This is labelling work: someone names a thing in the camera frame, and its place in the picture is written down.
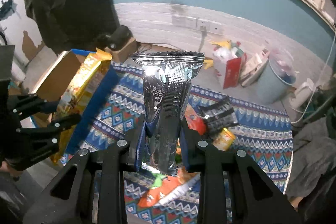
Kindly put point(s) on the long yellow snack bag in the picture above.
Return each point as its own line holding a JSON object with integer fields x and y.
{"x": 89, "y": 87}

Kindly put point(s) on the black round device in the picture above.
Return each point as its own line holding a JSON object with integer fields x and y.
{"x": 117, "y": 40}

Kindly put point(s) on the black snack packet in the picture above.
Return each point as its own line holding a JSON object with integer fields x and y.
{"x": 218, "y": 116}

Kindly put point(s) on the blue patterned bed cloth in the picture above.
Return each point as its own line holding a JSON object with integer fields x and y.
{"x": 262, "y": 132}

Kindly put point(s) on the orange green snack bag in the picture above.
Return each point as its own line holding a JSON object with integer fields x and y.
{"x": 168, "y": 188}

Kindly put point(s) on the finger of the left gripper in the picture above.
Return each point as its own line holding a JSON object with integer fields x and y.
{"x": 27, "y": 105}
{"x": 54, "y": 129}

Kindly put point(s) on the pale blue waste bin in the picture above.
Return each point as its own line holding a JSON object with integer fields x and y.
{"x": 276, "y": 78}

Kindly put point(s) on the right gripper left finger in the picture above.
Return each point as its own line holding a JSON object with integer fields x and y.
{"x": 91, "y": 184}

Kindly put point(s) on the white kettle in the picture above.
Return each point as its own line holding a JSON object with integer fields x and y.
{"x": 301, "y": 94}

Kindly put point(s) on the green pea snack bag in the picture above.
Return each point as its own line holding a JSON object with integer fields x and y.
{"x": 166, "y": 79}

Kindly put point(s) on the red flat snack bag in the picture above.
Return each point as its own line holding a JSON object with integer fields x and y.
{"x": 194, "y": 121}

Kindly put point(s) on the small cardboard box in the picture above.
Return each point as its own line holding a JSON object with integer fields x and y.
{"x": 124, "y": 53}

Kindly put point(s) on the white wall socket strip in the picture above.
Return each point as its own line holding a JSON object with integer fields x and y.
{"x": 197, "y": 24}

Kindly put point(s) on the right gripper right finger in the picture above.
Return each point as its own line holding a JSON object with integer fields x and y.
{"x": 232, "y": 181}

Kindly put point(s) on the left hand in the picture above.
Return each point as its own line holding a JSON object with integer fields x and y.
{"x": 5, "y": 168}

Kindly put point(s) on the cardboard box blue rim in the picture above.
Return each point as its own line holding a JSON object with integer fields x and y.
{"x": 53, "y": 84}

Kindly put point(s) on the small yellow snack packet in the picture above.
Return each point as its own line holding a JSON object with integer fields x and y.
{"x": 224, "y": 139}

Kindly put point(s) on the white red paper bag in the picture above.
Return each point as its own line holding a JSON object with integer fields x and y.
{"x": 228, "y": 58}

